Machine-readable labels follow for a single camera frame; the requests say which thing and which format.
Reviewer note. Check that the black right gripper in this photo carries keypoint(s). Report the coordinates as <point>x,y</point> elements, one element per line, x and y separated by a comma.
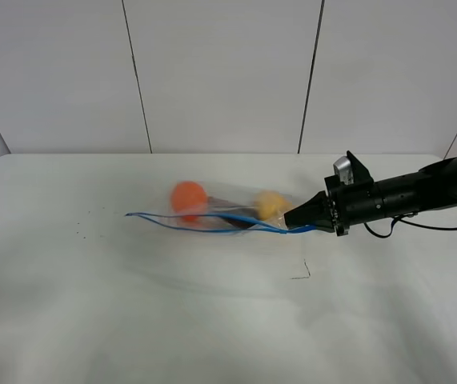
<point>332,211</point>

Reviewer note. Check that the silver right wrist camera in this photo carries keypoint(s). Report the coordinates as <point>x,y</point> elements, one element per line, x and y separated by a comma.
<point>343,169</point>

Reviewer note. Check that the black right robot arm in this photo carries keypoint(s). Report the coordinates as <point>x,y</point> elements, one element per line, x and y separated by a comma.
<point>433,187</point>

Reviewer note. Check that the orange toy orange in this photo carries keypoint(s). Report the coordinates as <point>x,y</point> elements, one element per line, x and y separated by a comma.
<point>189,200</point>

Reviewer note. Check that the clear zip bag blue seal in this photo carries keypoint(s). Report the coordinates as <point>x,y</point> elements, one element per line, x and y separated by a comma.
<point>162,215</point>

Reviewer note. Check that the dark purple toy eggplant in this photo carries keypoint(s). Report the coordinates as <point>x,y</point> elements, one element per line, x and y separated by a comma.
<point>235,215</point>

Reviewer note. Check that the yellow toy pear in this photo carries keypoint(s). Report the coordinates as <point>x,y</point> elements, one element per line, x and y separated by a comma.
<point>271,205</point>

